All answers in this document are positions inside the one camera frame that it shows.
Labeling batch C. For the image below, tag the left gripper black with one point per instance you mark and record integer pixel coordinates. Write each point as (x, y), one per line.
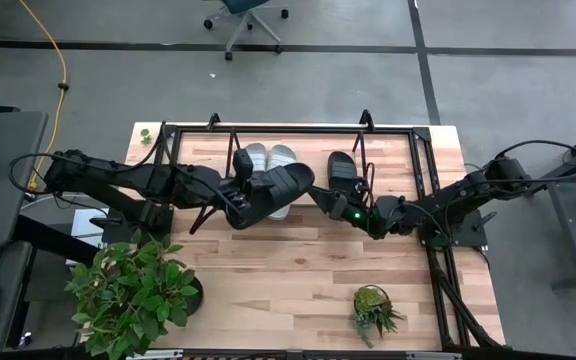
(230, 195)

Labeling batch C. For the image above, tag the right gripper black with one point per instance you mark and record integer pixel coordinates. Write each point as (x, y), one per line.
(368, 215)

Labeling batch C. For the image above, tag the white rubber slide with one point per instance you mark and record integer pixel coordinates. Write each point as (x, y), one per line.
(259, 155)
(282, 156)

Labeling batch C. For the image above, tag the black rubber slide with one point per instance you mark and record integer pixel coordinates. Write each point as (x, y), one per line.
(342, 167)
(278, 192)

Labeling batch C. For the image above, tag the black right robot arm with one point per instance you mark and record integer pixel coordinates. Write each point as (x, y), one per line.
(448, 200)

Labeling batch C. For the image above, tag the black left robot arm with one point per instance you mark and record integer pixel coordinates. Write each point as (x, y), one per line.
(118, 172)

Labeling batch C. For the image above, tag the small green leaf sprig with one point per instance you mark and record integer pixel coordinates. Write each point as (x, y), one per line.
(145, 136)

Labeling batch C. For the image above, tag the small succulent in dark pot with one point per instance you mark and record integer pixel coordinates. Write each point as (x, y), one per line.
(370, 300)

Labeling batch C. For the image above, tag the dark office chair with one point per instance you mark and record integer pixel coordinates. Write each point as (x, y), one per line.
(243, 6)

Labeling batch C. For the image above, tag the large leafy green potted plant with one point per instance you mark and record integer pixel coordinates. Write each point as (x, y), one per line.
(133, 295)

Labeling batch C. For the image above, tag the black metal stand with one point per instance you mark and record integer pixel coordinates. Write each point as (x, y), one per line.
(568, 225)

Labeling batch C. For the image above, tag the black side desk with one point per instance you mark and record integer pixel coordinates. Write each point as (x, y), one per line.
(8, 150)

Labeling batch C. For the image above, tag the black curved frame bracket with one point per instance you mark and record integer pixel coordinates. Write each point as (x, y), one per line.
(213, 120)
(366, 119)

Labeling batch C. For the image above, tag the black metal table frame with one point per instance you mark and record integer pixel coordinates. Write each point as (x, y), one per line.
(293, 129)

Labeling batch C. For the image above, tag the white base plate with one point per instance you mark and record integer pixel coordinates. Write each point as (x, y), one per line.
(85, 225)

